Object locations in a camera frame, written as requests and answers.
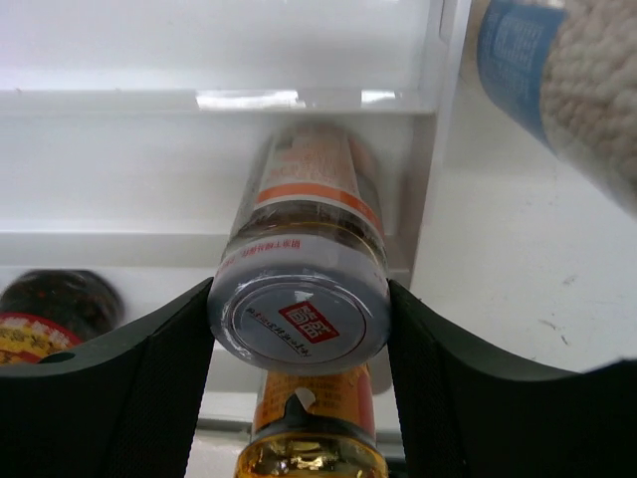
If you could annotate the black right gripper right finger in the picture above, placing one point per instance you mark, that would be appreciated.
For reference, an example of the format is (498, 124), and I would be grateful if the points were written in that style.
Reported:
(470, 409)

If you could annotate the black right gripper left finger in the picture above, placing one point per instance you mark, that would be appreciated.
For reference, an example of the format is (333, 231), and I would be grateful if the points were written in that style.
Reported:
(123, 405)

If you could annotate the red lid dark bottle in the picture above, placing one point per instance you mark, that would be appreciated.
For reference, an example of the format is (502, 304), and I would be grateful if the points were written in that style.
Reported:
(44, 312)

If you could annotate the red lid amber bottle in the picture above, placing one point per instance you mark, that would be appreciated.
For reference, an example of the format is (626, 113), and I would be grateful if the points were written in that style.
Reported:
(313, 426)

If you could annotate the grey lid small jar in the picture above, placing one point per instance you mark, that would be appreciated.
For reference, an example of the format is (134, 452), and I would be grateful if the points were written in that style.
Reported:
(302, 285)

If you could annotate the blue label spice jar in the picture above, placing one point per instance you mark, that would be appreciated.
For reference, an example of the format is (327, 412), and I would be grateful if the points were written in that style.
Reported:
(565, 71)

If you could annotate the white divided tray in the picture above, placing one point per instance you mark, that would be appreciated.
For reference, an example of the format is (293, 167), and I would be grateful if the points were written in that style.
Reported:
(128, 128)

